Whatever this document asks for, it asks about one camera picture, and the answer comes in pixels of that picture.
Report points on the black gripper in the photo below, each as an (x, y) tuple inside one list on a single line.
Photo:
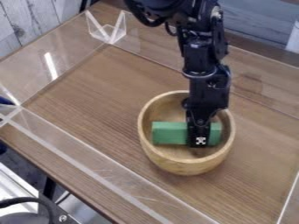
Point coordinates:
[(207, 99)]

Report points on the brown wooden bowl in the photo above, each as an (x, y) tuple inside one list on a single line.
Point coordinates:
[(176, 158)]

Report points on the black metal bracket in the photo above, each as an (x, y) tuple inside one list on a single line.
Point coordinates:
[(60, 216)]

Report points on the clear acrylic tray walls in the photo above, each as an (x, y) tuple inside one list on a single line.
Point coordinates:
[(80, 90)]

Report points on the white object at right edge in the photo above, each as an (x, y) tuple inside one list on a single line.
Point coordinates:
[(292, 43)]

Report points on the green rectangular block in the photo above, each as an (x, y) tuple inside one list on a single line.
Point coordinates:
[(172, 133)]

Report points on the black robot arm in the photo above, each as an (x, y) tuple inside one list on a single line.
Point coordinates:
[(195, 21)]

